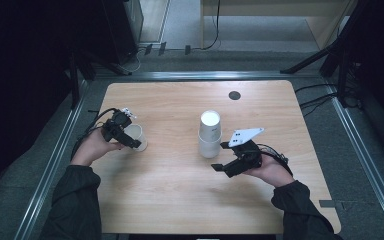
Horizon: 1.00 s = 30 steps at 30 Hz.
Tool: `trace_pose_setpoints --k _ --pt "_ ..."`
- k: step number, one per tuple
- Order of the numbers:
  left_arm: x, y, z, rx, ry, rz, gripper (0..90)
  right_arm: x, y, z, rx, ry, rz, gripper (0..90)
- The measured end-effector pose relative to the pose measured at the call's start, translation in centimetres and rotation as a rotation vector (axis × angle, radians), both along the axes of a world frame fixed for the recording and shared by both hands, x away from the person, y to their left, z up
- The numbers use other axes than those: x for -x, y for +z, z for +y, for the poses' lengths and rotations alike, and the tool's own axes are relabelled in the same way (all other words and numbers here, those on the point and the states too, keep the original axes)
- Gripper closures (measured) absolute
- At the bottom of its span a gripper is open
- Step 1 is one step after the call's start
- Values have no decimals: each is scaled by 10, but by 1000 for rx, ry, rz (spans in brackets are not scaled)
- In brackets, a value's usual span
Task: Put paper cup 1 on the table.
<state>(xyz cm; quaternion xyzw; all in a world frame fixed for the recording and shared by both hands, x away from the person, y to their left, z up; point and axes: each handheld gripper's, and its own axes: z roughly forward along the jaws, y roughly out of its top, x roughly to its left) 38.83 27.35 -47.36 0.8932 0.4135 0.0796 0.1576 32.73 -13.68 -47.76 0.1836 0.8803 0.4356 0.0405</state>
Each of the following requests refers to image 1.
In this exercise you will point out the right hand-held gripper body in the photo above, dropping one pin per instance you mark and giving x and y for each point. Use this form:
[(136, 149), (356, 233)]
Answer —
[(246, 158)]

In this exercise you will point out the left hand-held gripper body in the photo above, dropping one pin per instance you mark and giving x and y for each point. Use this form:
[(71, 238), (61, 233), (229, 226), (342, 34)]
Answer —
[(115, 128)]

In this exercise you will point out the person's left hand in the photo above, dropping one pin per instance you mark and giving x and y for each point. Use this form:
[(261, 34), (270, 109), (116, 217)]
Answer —
[(91, 148)]

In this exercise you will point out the person's right hand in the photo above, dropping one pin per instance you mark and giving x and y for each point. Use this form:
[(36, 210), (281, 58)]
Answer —
[(275, 171)]

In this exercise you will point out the black tape strip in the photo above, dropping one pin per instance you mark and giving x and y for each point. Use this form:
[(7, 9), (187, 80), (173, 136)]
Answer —
[(93, 112)]

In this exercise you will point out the dark round table grommet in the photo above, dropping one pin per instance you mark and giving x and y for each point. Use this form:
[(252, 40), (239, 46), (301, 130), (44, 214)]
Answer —
[(234, 95)]

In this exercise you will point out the black metal stand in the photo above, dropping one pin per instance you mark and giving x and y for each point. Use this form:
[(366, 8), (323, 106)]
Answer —
[(341, 56), (75, 76)]

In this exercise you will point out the grey tape strip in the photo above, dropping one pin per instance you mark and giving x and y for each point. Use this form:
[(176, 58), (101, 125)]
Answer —
[(327, 203)]

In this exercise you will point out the black cabinet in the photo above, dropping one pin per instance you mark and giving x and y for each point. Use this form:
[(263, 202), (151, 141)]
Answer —
[(121, 30)]

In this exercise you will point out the light wooden furniture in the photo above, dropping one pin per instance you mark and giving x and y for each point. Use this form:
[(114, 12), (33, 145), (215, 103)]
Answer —
[(323, 20)]

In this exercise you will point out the aluminium frame rail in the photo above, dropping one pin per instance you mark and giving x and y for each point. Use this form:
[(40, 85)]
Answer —
[(51, 166), (363, 156), (206, 75)]

